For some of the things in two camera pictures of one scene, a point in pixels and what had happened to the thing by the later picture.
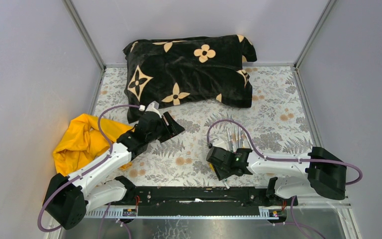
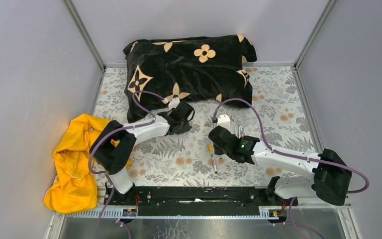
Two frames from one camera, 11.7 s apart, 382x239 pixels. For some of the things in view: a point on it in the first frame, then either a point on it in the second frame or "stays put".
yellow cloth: [84, 142] stays put
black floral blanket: [162, 71] stays put
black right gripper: [220, 174] -> [217, 151]
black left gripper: [173, 129] -> [185, 128]
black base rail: [184, 201] stays put
